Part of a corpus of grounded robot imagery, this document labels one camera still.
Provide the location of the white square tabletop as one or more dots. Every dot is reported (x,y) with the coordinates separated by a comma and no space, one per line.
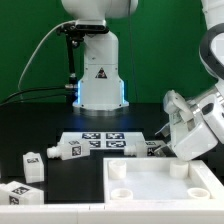
(159,179)

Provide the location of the white marker plate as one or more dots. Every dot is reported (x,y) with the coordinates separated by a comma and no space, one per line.
(104,140)

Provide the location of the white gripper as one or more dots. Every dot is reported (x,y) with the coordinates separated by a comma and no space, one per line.
(195,126)

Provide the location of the black camera on stand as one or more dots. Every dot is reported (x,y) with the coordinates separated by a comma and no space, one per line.
(74,33)

